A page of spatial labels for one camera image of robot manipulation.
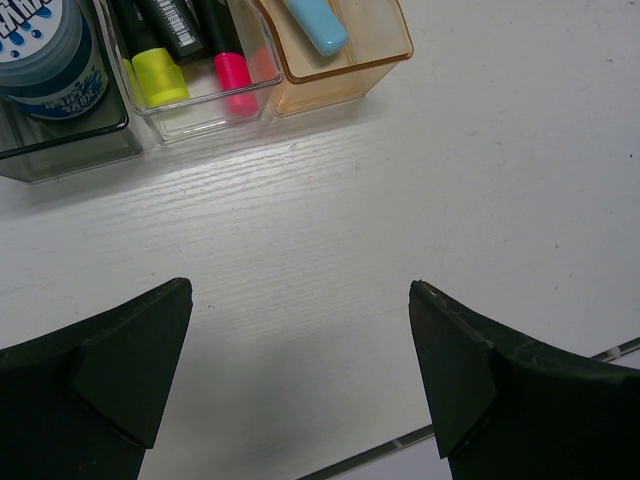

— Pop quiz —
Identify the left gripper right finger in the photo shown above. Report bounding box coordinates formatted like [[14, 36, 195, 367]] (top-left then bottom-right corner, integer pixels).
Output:
[[409, 281, 639, 479]]

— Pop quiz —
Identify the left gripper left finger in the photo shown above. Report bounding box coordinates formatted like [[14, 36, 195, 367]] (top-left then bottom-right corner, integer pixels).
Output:
[[1, 278, 192, 479]]

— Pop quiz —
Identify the yellow black highlighter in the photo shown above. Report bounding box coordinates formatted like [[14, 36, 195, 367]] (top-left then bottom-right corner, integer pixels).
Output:
[[109, 1, 190, 108]]

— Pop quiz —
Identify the pink black highlighter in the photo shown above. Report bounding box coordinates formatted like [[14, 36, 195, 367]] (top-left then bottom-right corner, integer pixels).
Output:
[[193, 0, 252, 91]]

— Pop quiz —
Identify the orange black highlighter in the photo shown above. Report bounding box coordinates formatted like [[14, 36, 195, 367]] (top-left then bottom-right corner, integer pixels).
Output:
[[136, 0, 178, 65]]

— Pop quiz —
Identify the pastel blue highlighter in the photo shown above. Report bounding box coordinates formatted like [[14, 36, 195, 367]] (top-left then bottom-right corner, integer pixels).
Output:
[[284, 0, 349, 57]]

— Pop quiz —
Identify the green black highlighter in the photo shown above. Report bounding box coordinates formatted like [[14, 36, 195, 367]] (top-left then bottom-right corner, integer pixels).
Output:
[[171, 0, 209, 66]]

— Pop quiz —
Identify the grey transparent container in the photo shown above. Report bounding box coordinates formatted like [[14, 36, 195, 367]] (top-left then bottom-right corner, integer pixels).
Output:
[[1, 1, 142, 183]]

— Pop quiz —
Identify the clear transparent container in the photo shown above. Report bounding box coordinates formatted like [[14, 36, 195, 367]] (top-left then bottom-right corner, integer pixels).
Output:
[[93, 1, 284, 143]]

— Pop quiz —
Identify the orange transparent container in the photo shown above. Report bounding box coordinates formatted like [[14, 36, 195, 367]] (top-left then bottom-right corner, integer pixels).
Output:
[[254, 1, 414, 117]]

